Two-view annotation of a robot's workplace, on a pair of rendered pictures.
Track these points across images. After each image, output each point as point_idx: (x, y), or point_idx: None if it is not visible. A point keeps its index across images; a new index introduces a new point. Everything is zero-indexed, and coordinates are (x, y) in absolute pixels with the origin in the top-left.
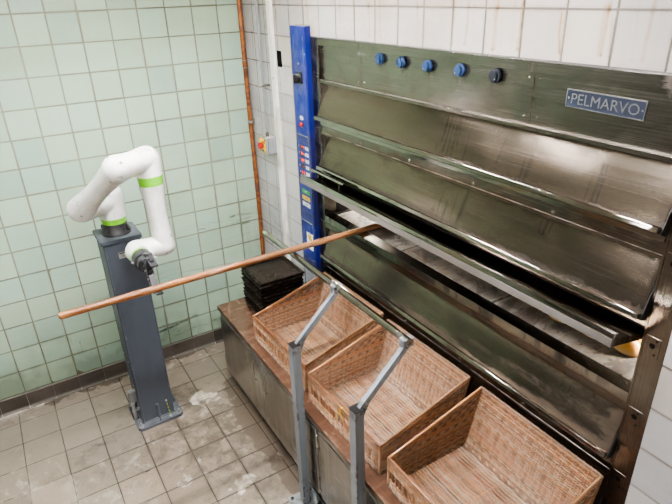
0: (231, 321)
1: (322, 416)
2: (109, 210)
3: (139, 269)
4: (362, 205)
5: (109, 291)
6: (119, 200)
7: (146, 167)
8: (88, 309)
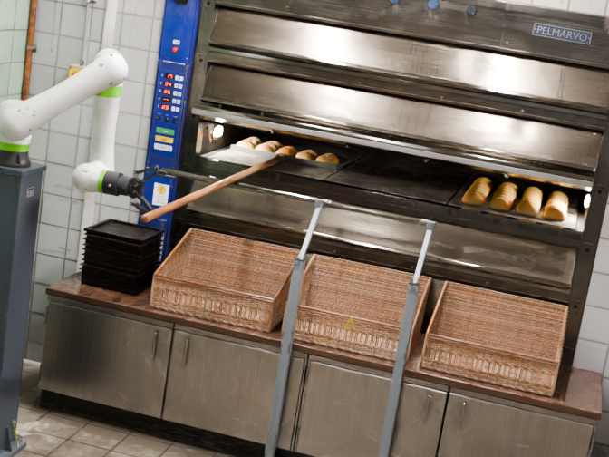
0: (93, 297)
1: (310, 344)
2: None
3: (115, 193)
4: (314, 126)
5: None
6: None
7: None
8: (159, 214)
